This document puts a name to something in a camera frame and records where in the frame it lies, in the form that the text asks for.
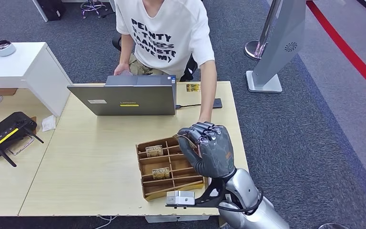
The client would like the black office chair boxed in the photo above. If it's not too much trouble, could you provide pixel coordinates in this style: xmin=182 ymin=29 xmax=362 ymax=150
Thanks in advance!
xmin=112 ymin=33 xmax=199 ymax=82

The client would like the white cable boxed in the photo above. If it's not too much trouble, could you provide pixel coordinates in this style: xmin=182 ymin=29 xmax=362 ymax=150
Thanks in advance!
xmin=94 ymin=216 xmax=117 ymax=229

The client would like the chrome stanchion post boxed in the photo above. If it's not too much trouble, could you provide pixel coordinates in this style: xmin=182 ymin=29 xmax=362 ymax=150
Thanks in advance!
xmin=244 ymin=0 xmax=282 ymax=61

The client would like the grey kiosk stand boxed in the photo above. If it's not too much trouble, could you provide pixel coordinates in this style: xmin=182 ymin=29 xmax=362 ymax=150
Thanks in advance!
xmin=245 ymin=0 xmax=307 ymax=94

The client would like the white desk riser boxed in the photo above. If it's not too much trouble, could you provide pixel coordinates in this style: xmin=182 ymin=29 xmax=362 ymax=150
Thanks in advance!
xmin=0 ymin=42 xmax=73 ymax=118

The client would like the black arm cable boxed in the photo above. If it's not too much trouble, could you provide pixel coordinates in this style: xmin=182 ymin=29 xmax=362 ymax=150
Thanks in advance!
xmin=217 ymin=188 xmax=264 ymax=216

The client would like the round grey base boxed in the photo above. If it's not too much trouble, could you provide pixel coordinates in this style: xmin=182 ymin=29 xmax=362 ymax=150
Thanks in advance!
xmin=317 ymin=223 xmax=350 ymax=229

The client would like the white paper slip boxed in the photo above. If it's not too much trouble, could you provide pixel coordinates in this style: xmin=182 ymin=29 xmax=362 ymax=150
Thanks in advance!
xmin=41 ymin=115 xmax=57 ymax=133

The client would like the black cabinet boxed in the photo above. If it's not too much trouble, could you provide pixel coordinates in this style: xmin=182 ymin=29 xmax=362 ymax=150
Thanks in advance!
xmin=37 ymin=0 xmax=66 ymax=21

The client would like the person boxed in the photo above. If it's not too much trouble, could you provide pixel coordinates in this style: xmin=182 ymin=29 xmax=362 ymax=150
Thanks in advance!
xmin=113 ymin=0 xmax=218 ymax=124

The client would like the grey laptop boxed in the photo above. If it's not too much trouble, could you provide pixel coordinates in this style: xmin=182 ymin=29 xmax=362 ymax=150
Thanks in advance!
xmin=67 ymin=74 xmax=177 ymax=116

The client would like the round white dish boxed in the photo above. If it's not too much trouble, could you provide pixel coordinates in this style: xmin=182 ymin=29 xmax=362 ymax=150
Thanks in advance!
xmin=0 ymin=40 xmax=17 ymax=58

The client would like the metal wire frame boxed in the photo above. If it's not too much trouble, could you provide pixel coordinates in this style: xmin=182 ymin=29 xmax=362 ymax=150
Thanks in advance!
xmin=6 ymin=135 xmax=35 ymax=156

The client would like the black hub cable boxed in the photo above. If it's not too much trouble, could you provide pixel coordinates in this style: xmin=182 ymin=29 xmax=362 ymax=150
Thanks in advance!
xmin=175 ymin=103 xmax=202 ymax=110

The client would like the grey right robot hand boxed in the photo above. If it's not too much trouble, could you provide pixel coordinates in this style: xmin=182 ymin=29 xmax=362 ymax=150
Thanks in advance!
xmin=176 ymin=121 xmax=236 ymax=179

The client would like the black router with yellow stripe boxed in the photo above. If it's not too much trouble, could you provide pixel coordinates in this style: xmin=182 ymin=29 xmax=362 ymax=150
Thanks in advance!
xmin=0 ymin=111 xmax=44 ymax=168

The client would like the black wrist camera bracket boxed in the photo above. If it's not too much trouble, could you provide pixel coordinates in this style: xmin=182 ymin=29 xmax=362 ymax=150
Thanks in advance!
xmin=165 ymin=178 xmax=231 ymax=209

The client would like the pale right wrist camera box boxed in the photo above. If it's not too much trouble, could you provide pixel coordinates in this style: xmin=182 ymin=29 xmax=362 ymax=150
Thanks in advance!
xmin=166 ymin=190 xmax=195 ymax=208

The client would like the chrome stool base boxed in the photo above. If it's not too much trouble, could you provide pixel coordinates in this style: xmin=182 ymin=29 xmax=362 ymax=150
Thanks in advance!
xmin=80 ymin=0 xmax=107 ymax=19

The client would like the person's right hand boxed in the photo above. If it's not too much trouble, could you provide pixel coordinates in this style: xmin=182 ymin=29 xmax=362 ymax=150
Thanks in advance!
xmin=113 ymin=63 xmax=131 ymax=76

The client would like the white under-desk bracket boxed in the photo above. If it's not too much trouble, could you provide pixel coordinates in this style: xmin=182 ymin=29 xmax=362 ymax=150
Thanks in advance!
xmin=145 ymin=215 xmax=210 ymax=224

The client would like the wooden card organizer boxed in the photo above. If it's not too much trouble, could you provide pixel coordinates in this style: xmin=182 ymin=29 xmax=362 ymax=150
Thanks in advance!
xmin=135 ymin=135 xmax=210 ymax=202

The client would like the white background desk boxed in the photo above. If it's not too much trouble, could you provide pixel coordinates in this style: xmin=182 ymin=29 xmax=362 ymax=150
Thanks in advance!
xmin=31 ymin=0 xmax=117 ymax=23

